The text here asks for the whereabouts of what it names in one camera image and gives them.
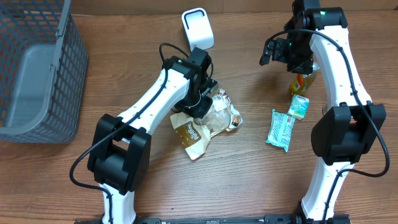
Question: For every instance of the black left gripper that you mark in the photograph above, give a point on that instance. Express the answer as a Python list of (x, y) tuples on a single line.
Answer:
[(198, 109)]

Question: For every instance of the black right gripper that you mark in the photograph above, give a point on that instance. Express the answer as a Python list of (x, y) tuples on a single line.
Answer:
[(306, 66)]

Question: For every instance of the brown snack packet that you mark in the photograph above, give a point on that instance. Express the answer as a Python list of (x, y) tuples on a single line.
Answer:
[(195, 134)]

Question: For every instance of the clear bottle with silver cap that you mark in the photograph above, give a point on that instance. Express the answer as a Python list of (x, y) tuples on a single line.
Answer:
[(302, 82)]

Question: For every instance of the small Kleenex tissue pack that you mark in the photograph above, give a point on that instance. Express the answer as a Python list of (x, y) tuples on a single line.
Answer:
[(298, 107)]

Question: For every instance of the teal tissue pack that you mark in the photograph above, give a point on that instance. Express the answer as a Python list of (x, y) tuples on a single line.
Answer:
[(280, 132)]

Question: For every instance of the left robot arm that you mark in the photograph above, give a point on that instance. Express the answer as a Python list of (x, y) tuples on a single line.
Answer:
[(119, 156)]

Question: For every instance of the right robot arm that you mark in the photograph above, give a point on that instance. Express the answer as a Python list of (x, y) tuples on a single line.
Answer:
[(351, 122)]

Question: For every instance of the white barcode scanner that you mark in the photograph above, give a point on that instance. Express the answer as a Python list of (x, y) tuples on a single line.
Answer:
[(198, 29)]

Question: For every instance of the grey plastic mesh basket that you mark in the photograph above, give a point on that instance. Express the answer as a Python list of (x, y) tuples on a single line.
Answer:
[(43, 71)]

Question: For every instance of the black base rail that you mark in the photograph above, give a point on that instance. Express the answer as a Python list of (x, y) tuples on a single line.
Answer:
[(211, 221)]

